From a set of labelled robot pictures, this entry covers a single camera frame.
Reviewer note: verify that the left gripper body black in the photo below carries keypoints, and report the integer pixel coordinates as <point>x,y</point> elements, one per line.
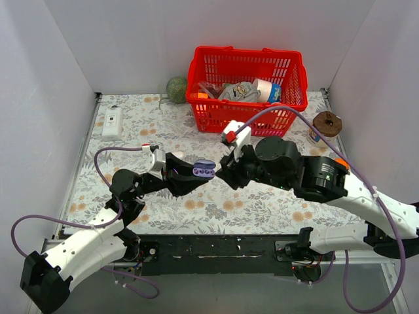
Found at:
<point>169,176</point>

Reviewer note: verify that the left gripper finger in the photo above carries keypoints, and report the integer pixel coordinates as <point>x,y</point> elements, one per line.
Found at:
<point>180,185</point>
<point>177,167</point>

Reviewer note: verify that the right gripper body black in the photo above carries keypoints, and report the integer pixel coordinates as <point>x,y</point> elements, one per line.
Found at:
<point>241,168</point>

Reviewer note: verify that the white earbud charging case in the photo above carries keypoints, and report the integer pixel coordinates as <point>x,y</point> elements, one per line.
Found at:
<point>179,154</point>

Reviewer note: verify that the purple earbud charging case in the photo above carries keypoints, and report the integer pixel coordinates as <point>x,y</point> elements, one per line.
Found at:
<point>204,164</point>

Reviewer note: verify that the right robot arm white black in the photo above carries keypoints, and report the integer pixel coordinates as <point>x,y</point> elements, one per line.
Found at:
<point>325,181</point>

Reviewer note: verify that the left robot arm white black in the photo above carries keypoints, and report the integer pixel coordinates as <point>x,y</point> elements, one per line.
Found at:
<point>49,278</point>

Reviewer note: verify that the brown lidded jar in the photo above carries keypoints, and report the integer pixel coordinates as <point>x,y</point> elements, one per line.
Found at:
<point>328,124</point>

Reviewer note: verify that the white rectangular device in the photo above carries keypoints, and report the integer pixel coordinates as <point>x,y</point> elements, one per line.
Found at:
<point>112,124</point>

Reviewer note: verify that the orange fruit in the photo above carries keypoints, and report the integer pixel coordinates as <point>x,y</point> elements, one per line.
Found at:
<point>342,162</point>

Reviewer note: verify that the blue white paper roll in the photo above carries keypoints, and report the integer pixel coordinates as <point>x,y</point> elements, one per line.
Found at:
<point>268,92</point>

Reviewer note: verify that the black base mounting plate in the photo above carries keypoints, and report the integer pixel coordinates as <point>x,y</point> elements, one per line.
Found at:
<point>226,254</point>

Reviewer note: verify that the small orange item in basket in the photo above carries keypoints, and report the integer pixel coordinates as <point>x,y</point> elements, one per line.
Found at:
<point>199,95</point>

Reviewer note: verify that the green round melon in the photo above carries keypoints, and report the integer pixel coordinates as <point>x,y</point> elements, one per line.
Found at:
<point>176,89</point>

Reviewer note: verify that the dark red snack packet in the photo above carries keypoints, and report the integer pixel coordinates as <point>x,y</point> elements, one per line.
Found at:
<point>212,90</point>

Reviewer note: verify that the red plastic shopping basket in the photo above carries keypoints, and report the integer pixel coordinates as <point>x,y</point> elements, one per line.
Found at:
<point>227,65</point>

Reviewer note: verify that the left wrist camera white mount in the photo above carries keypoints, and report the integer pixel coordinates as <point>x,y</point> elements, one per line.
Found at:
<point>157,160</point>

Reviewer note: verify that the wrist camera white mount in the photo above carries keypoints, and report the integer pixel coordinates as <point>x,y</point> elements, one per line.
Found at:
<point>237,135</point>
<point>157,160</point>

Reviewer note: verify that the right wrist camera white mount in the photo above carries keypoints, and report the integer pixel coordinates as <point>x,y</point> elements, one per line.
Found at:
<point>237,135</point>

